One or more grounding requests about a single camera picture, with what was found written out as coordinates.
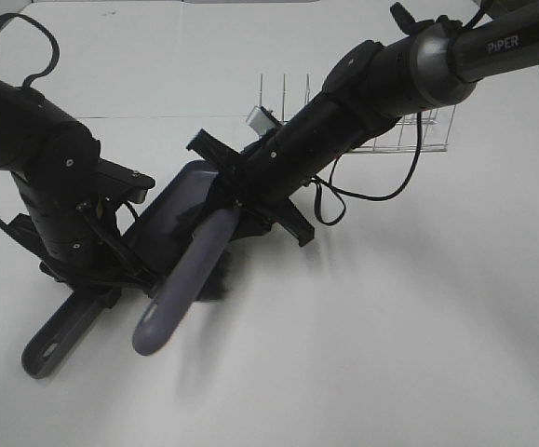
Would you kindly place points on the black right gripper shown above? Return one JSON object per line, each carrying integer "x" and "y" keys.
{"x": 263, "y": 178}

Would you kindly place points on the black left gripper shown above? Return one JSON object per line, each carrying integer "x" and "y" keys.
{"x": 72, "y": 228}

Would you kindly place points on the grey plastic dustpan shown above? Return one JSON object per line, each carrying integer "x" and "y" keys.
{"x": 160, "y": 237}

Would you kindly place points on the grey hand brush black bristles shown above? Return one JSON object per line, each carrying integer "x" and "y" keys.
{"x": 180, "y": 289}

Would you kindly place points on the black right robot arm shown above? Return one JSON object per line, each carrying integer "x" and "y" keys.
{"x": 437, "y": 63}

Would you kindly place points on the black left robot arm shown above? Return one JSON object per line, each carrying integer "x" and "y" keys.
{"x": 35, "y": 135}

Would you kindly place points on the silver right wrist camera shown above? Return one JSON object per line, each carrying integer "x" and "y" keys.
{"x": 262, "y": 121}

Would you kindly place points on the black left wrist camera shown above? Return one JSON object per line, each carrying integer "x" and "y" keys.
{"x": 122, "y": 184}

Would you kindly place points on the metal wire rack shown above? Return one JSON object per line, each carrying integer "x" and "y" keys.
{"x": 279, "y": 97}

